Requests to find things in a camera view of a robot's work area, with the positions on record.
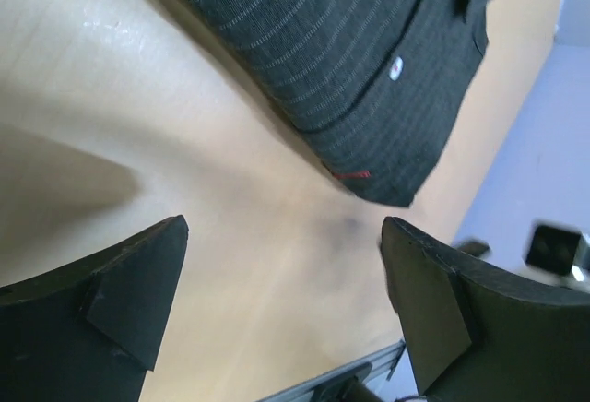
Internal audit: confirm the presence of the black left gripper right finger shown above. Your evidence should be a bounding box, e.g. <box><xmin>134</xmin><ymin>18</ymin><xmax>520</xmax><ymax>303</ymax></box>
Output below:
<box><xmin>381</xmin><ymin>217</ymin><xmax>589</xmax><ymax>401</ymax></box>

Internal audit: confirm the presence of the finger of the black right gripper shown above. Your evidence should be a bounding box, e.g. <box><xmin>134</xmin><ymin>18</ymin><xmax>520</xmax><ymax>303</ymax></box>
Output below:
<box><xmin>454</xmin><ymin>239</ymin><xmax>490</xmax><ymax>257</ymax></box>

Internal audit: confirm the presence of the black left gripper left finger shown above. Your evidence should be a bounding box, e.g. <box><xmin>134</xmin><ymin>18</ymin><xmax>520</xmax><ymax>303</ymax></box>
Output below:
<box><xmin>1</xmin><ymin>216</ymin><xmax>188</xmax><ymax>402</ymax></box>

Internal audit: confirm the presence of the black pinstriped long sleeve shirt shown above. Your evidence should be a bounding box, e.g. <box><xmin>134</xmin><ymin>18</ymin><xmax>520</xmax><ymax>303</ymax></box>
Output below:
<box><xmin>186</xmin><ymin>0</ymin><xmax>490</xmax><ymax>207</ymax></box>

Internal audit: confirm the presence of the aluminium front mounting rail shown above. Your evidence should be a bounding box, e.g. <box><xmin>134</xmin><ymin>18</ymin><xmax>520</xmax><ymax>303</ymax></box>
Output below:
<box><xmin>262</xmin><ymin>339</ymin><xmax>406</xmax><ymax>402</ymax></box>

